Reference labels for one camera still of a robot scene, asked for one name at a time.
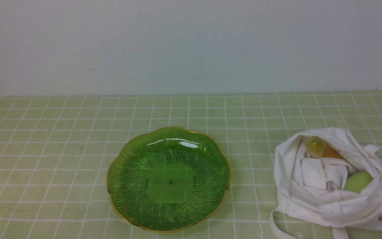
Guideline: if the yellow toy banana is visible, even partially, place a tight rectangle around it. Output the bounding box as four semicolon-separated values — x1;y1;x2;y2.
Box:
306;136;345;160

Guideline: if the white cloth bag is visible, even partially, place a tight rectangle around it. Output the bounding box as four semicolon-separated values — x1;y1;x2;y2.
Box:
270;127;382;239

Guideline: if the green glass plate gold rim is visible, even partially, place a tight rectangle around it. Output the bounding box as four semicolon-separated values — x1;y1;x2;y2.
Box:
106;126;232;233

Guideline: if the green checkered tablecloth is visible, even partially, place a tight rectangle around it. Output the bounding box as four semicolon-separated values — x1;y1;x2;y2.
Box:
0;91;382;239

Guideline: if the green toy apple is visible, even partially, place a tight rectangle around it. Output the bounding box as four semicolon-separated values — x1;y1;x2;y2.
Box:
344;171;373;194

